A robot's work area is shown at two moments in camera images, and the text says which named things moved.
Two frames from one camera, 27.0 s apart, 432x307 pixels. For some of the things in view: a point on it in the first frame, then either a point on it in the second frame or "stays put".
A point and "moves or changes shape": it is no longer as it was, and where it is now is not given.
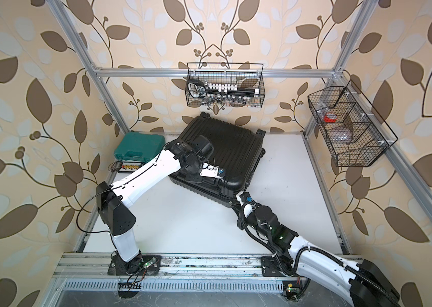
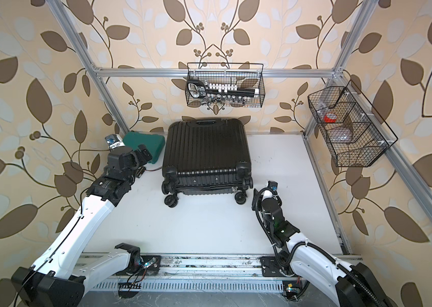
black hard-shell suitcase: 239,150 moves or changes shape
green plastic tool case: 139,146 stays put
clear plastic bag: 341,134 stays put
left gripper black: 197,177 -> 140,161
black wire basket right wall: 355,133 stays put
